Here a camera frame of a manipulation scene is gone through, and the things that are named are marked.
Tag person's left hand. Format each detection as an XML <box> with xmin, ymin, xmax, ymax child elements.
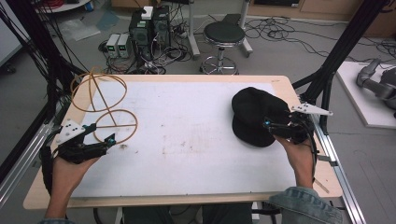
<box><xmin>50</xmin><ymin>154</ymin><xmax>101</xmax><ymax>200</ymax></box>

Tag black computer tower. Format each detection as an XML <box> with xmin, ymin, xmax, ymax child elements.
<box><xmin>151</xmin><ymin>5</ymin><xmax>172</xmax><ymax>49</ymax></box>
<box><xmin>128</xmin><ymin>10</ymin><xmax>154</xmax><ymax>62</ymax></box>

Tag black round stool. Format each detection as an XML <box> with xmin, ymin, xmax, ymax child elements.
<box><xmin>199</xmin><ymin>21</ymin><xmax>248</xmax><ymax>76</ymax></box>

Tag white table mat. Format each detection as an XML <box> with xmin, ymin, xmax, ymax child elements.
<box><xmin>70</xmin><ymin>80</ymin><xmax>297</xmax><ymax>199</ymax></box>

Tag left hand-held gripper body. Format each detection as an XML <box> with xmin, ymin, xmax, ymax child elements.
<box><xmin>55</xmin><ymin>119</ymin><xmax>109</xmax><ymax>165</ymax></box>

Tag white table leg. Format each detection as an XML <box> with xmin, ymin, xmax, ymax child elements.
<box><xmin>186</xmin><ymin>0</ymin><xmax>202</xmax><ymax>61</ymax></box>
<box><xmin>238</xmin><ymin>0</ymin><xmax>254</xmax><ymax>59</ymax></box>

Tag white round table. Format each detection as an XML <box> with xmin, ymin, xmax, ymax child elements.
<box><xmin>35</xmin><ymin>0</ymin><xmax>92</xmax><ymax>14</ymax></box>

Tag black frame post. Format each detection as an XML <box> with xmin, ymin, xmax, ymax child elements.
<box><xmin>0</xmin><ymin>0</ymin><xmax>82</xmax><ymax>125</ymax></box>
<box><xmin>291</xmin><ymin>0</ymin><xmax>391</xmax><ymax>135</ymax></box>

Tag black hat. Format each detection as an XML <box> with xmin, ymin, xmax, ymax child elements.
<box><xmin>231</xmin><ymin>86</ymin><xmax>293</xmax><ymax>148</ymax></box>

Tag white cabinet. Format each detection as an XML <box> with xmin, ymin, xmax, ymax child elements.
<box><xmin>0</xmin><ymin>0</ymin><xmax>25</xmax><ymax>67</ymax></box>

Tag grey power supply unit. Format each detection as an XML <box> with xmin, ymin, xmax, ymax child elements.
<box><xmin>117</xmin><ymin>33</ymin><xmax>133</xmax><ymax>59</ymax></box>
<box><xmin>105</xmin><ymin>33</ymin><xmax>121</xmax><ymax>59</ymax></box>

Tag black floor cables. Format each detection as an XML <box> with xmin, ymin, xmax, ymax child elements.
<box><xmin>244</xmin><ymin>16</ymin><xmax>396</xmax><ymax>63</ymax></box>

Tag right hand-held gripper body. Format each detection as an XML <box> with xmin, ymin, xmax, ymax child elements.
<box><xmin>274</xmin><ymin>102</ymin><xmax>333</xmax><ymax>145</ymax></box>

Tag aluminium rail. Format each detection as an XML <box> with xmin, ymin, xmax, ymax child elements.
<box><xmin>310</xmin><ymin>113</ymin><xmax>368</xmax><ymax>224</ymax></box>
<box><xmin>0</xmin><ymin>121</ymin><xmax>54</xmax><ymax>207</ymax></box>

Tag white box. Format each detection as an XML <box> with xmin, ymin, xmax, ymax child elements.
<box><xmin>140</xmin><ymin>6</ymin><xmax>154</xmax><ymax>21</ymax></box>

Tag person's right hand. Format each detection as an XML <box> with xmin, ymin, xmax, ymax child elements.
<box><xmin>275</xmin><ymin>135</ymin><xmax>316</xmax><ymax>189</ymax></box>

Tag clear plastic sheet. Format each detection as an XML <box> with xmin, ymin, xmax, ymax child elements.
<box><xmin>58</xmin><ymin>18</ymin><xmax>102</xmax><ymax>42</ymax></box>

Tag rattan ring hat stand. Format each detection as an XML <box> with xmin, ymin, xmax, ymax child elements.
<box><xmin>70</xmin><ymin>66</ymin><xmax>139</xmax><ymax>146</ymax></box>

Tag white floor board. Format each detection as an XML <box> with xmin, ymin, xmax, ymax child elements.
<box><xmin>335</xmin><ymin>61</ymin><xmax>396</xmax><ymax>130</ymax></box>

